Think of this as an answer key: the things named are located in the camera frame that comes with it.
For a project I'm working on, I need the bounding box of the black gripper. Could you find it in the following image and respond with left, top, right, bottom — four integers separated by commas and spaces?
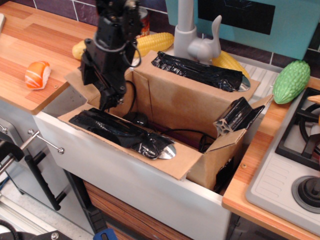
80, 38, 127, 111

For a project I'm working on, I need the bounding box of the brown cardboard box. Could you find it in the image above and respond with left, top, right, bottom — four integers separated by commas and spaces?
57, 49, 274, 192

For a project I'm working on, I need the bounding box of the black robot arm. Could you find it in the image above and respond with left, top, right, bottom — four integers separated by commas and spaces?
80, 0, 144, 111

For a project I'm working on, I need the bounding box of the yellow toy potato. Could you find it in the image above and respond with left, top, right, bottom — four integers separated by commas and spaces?
72, 40, 87, 60

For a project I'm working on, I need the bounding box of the salmon sushi toy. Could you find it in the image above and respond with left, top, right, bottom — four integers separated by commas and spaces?
24, 61, 51, 90

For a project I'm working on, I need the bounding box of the yellow toy corn left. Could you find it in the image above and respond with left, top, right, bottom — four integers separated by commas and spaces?
134, 32, 175, 58

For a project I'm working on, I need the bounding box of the yellow toy corn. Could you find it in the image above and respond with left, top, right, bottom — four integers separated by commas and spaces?
212, 50, 250, 80
134, 32, 175, 58

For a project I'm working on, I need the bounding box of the black taped spoon front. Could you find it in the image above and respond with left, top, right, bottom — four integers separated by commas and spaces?
69, 108, 177, 160

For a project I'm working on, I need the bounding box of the black taped spoon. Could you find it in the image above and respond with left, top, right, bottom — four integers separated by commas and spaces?
69, 108, 177, 160
151, 51, 251, 92

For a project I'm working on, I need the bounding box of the orange soup can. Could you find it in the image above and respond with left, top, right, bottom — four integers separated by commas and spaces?
137, 6, 150, 38

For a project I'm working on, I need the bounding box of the grey toy faucet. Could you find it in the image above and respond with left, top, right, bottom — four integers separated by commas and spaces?
173, 0, 222, 64

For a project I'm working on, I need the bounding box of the black clamp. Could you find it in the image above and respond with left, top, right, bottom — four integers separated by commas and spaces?
0, 132, 25, 166

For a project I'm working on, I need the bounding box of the yellow toy corn right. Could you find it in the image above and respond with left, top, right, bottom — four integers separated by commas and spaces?
212, 50, 250, 80

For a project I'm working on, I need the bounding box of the black taped spoon rear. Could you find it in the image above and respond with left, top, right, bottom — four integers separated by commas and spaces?
151, 51, 251, 92

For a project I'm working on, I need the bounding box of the black taped aluminium profile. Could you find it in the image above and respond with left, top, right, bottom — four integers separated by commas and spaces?
213, 97, 265, 137

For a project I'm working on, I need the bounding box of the white toy sink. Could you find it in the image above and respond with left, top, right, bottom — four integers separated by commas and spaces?
35, 50, 276, 240

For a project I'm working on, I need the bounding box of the green bitter gourd toy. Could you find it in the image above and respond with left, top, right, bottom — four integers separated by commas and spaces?
272, 60, 311, 105

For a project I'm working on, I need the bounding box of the teal toy appliance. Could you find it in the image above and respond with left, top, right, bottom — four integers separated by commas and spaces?
164, 0, 320, 61

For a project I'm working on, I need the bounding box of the toy stove top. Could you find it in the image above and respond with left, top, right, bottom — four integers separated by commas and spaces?
246, 87, 320, 235

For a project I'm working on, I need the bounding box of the black cabinet handle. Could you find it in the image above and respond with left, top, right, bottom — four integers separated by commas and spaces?
24, 151, 67, 211

